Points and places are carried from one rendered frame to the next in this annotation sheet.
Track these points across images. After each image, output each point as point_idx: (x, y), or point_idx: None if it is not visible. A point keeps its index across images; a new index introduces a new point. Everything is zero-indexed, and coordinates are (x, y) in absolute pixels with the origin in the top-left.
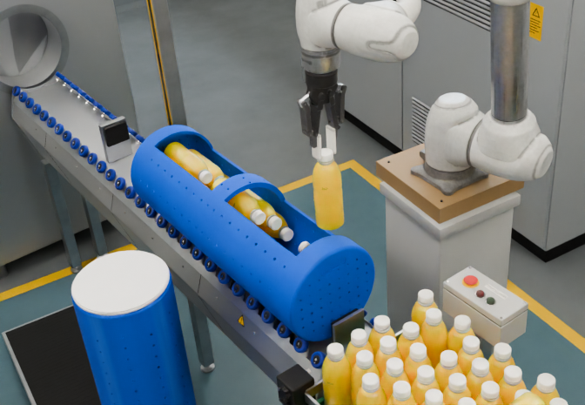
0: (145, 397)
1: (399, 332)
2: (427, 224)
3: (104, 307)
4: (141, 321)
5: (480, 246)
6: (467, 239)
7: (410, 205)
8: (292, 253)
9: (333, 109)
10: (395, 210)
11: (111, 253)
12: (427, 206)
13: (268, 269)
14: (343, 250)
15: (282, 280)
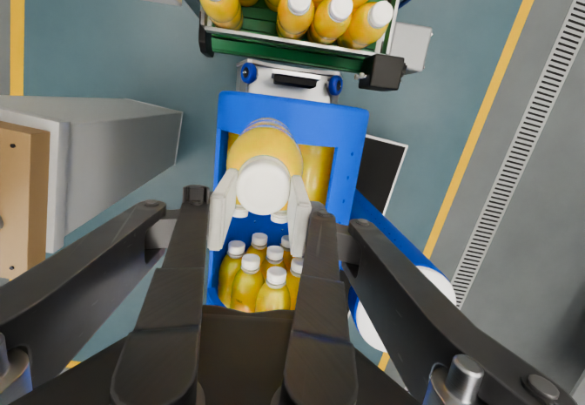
0: (387, 221)
1: (246, 35)
2: (62, 148)
3: (445, 289)
4: (416, 257)
5: (24, 106)
6: (32, 112)
7: (54, 189)
8: (238, 228)
9: (178, 253)
10: (69, 213)
11: (384, 350)
12: (38, 159)
13: (354, 177)
14: (279, 97)
15: (361, 143)
